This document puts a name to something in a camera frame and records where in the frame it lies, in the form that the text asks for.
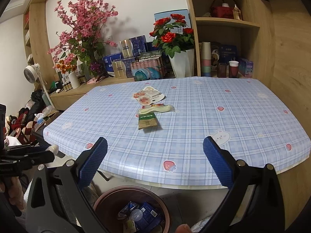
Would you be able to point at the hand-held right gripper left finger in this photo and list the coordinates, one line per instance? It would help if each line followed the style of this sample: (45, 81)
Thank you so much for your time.
(93, 165)

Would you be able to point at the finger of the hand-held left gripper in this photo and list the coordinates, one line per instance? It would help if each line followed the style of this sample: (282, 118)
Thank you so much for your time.
(31, 161)
(26, 149)

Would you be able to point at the purple flowers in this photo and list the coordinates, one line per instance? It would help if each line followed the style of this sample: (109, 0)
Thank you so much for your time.
(95, 68)

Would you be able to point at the stack of pastel paper cups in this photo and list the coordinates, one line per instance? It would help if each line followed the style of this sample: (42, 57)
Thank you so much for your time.
(205, 60)

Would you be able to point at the clear glass bottle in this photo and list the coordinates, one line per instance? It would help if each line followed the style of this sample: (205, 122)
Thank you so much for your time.
(237, 13)

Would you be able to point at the clear round plastic lid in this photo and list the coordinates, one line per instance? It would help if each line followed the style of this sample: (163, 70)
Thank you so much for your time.
(136, 214)

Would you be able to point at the cardboard box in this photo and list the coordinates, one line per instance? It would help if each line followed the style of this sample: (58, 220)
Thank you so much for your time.
(46, 121)

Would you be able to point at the wooden shelf unit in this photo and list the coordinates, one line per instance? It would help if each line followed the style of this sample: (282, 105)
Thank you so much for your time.
(252, 48)

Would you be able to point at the dark flat box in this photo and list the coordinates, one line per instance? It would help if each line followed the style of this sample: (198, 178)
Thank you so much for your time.
(149, 55)

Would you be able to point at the pink and blue plate pack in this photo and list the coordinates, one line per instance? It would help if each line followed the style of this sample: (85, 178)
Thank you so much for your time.
(148, 71)

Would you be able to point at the red cup white rim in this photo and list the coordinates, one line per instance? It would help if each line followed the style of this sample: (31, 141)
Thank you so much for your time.
(234, 70)

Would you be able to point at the green and brown tea packet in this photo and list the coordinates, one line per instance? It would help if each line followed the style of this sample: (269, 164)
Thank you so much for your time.
(147, 121)

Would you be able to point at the blue and white carton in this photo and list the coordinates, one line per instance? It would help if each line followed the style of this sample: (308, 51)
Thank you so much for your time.
(111, 62)

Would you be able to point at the low wooden cabinet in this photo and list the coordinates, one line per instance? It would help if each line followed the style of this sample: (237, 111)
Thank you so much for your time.
(73, 98)

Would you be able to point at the blue flat box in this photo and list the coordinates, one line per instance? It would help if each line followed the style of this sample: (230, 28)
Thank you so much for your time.
(160, 15)

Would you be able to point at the dark blue gift box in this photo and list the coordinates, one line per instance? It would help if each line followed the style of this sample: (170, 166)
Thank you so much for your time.
(227, 52)

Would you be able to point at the brown glass cup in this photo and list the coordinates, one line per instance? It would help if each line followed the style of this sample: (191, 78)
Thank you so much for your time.
(221, 70)

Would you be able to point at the fluffy cream striped slipper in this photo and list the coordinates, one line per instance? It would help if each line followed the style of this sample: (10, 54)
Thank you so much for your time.
(200, 227)

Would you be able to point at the person's right hand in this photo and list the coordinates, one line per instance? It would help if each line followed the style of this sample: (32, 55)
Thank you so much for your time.
(184, 228)

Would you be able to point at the white standing fan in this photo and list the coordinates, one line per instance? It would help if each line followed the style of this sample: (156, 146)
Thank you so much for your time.
(31, 71)

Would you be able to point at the orange flowers in white vase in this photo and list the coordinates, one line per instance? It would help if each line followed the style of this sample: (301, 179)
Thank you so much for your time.
(74, 80)

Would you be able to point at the red basket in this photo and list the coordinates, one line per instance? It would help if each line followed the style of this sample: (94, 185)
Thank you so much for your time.
(222, 11)

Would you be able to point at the dark blue coffee box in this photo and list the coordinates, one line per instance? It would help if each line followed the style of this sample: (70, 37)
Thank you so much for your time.
(148, 214)

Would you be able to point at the red rose plant white pot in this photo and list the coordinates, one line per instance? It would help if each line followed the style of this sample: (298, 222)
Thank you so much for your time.
(181, 63)

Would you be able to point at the silver and blue box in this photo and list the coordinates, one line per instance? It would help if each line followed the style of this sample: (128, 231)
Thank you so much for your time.
(133, 46)

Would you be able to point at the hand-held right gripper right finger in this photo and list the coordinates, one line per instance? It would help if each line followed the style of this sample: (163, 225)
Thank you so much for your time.
(218, 162)

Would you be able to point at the row of small brown bottles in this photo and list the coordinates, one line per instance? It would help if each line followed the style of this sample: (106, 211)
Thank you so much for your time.
(68, 86)

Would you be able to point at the brown round waste bin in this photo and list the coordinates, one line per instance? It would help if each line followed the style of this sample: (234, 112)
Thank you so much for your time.
(109, 196)

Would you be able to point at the person's left hand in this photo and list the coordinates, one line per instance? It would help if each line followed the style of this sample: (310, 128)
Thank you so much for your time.
(17, 191)

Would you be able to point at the green and white packet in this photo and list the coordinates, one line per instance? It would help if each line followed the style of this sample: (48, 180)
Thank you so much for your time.
(128, 227)

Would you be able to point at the pile of clothes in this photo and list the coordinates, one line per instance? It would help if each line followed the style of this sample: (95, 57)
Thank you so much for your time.
(24, 121)

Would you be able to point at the pink blossom flower arrangement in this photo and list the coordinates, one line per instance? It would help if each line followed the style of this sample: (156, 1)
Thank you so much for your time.
(85, 21)

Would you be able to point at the small blue purple box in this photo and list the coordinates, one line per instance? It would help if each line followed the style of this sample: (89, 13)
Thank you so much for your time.
(246, 68)

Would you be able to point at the red and white snack pouch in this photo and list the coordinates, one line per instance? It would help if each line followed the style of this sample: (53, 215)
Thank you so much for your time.
(147, 95)

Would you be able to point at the gold and blue box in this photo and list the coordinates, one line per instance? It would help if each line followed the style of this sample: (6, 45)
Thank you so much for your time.
(124, 69)

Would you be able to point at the pale yellow clear wrapper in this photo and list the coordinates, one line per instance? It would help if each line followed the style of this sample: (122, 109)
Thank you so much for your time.
(158, 108)

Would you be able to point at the white clear wrapper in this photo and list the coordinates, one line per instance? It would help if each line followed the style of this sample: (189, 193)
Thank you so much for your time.
(53, 148)

